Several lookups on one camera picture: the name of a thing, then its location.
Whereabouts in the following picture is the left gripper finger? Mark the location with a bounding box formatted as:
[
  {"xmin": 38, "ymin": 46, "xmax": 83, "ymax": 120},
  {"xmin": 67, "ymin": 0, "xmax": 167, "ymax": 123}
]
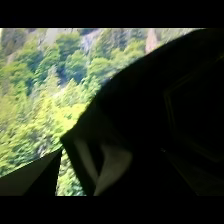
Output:
[{"xmin": 0, "ymin": 147, "xmax": 63, "ymax": 197}]

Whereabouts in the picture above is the black garment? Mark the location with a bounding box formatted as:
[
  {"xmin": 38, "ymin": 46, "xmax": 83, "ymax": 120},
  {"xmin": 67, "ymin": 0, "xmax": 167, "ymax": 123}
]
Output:
[{"xmin": 59, "ymin": 28, "xmax": 224, "ymax": 197}]

